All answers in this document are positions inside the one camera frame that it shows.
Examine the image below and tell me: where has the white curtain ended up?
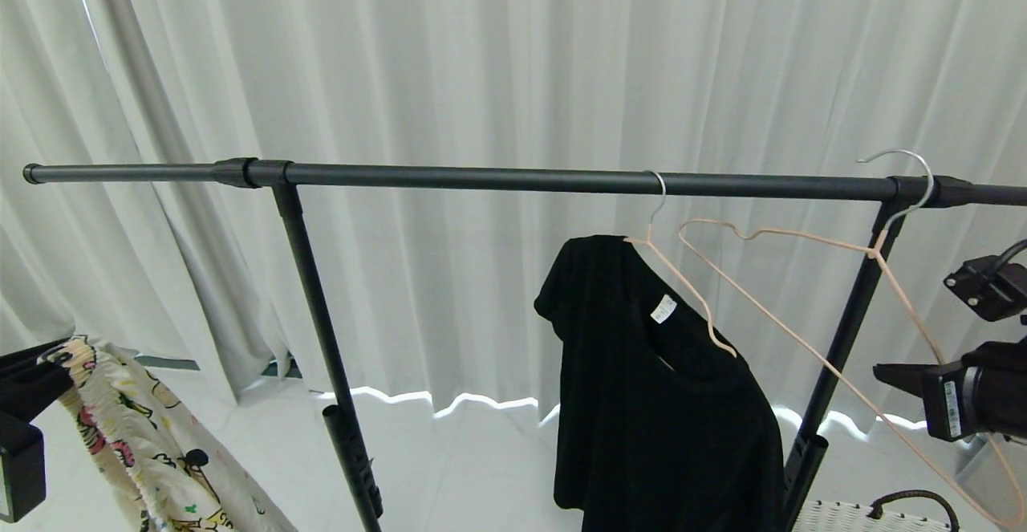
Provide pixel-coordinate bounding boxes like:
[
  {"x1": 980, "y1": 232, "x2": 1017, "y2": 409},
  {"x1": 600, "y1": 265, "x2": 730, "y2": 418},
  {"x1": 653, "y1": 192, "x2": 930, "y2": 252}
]
[{"x1": 0, "y1": 0, "x2": 1027, "y2": 437}]

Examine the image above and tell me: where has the black clothes rack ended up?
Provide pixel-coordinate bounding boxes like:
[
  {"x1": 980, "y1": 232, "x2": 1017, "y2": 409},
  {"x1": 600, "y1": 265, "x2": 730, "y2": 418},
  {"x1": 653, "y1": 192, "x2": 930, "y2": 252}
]
[{"x1": 22, "y1": 157, "x2": 1027, "y2": 532}]

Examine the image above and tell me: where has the pink clothes hanger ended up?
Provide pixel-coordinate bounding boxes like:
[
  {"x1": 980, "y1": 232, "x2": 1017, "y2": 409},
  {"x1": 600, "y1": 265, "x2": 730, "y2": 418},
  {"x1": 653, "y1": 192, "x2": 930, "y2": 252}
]
[
  {"x1": 624, "y1": 171, "x2": 737, "y2": 358},
  {"x1": 678, "y1": 149, "x2": 1027, "y2": 530}
]

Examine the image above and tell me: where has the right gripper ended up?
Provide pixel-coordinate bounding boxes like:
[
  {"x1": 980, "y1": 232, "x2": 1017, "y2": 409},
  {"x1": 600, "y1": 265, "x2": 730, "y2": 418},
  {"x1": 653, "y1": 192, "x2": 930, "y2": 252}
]
[{"x1": 873, "y1": 338, "x2": 1027, "y2": 443}]

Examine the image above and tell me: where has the cream printed garment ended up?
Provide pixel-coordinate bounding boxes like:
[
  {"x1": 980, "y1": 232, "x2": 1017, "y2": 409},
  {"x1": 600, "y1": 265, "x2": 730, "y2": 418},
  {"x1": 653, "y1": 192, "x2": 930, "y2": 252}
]
[{"x1": 36, "y1": 335, "x2": 298, "y2": 532}]

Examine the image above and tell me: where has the black t-shirt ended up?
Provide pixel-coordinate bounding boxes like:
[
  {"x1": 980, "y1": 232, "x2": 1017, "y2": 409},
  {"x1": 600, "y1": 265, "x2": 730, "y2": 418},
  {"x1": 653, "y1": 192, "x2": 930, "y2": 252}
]
[{"x1": 534, "y1": 235, "x2": 785, "y2": 532}]

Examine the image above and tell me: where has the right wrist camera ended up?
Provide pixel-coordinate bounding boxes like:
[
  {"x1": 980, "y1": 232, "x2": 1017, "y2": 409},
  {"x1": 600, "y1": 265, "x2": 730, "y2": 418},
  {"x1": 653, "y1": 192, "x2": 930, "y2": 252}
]
[{"x1": 944, "y1": 239, "x2": 1027, "y2": 323}]

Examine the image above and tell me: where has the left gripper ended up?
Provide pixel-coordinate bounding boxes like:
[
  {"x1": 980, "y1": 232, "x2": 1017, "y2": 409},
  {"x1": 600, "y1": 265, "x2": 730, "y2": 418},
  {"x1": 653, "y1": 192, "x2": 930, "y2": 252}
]
[{"x1": 0, "y1": 339, "x2": 75, "y2": 523}]

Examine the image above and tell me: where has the white laundry basket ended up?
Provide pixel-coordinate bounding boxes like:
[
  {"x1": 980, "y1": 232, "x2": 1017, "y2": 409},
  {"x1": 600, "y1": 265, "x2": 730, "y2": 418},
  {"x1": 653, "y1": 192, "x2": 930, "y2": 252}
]
[{"x1": 790, "y1": 489, "x2": 976, "y2": 532}]

